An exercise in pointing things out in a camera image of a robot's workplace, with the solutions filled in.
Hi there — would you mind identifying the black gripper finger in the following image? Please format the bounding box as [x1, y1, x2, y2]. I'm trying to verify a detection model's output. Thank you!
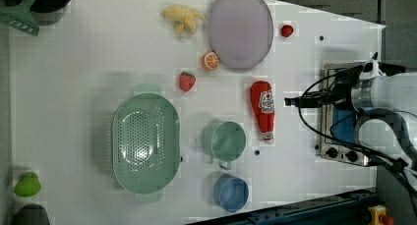
[284, 97, 308, 107]

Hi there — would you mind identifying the plush peeled banana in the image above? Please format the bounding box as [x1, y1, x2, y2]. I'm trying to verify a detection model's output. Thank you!
[161, 5, 206, 36]

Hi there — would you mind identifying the green oval strainer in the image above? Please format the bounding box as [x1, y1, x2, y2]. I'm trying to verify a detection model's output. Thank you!
[111, 84, 181, 203]

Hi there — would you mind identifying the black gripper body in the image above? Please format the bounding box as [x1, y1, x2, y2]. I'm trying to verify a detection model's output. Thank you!
[306, 66, 363, 110]

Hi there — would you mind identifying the lilac oval plate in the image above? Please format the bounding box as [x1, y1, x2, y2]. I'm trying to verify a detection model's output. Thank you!
[208, 0, 273, 70]

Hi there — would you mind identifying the black toaster oven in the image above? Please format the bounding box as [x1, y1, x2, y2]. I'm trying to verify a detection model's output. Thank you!
[316, 61, 407, 168]

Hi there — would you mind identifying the blue metal cup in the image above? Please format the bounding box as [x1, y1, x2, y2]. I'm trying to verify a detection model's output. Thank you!
[213, 174, 249, 212]

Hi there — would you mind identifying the green metal cup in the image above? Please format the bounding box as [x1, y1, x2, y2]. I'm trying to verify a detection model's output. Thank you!
[202, 120, 246, 170]

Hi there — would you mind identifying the plush orange slice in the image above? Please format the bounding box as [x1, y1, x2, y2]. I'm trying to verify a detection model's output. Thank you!
[202, 51, 219, 71]

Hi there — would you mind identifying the red plush ketchup bottle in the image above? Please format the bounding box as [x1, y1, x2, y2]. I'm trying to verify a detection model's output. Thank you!
[250, 81, 275, 143]

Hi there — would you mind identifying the green plush pear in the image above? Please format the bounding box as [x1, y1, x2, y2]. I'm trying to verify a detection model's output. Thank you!
[14, 172, 41, 197]

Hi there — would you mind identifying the small red plush strawberry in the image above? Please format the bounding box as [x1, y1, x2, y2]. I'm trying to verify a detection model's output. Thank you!
[280, 25, 294, 37]

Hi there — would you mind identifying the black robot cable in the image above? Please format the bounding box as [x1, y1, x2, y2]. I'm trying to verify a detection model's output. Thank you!
[297, 72, 417, 219]

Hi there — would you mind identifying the black cylindrical holder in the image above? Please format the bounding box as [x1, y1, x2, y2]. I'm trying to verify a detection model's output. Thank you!
[12, 204, 50, 225]
[7, 0, 71, 26]

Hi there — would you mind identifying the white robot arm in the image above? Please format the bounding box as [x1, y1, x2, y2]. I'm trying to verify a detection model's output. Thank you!
[284, 57, 416, 198]

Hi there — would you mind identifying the green slotted spatula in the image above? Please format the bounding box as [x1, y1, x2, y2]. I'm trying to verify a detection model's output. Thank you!
[0, 0, 39, 36]

